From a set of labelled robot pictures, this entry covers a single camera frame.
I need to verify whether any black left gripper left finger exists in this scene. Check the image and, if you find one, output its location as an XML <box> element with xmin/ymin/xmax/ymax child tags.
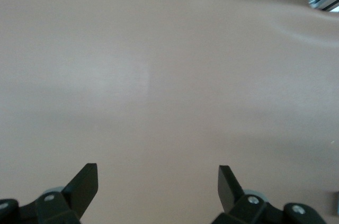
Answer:
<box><xmin>0</xmin><ymin>163</ymin><xmax>100</xmax><ymax>224</ymax></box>

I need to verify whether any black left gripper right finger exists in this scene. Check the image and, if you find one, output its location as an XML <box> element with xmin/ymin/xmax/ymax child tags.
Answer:
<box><xmin>211</xmin><ymin>165</ymin><xmax>328</xmax><ymax>224</ymax></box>

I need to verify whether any brown table mat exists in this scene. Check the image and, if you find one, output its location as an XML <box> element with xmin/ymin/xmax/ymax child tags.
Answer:
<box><xmin>0</xmin><ymin>0</ymin><xmax>339</xmax><ymax>224</ymax></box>

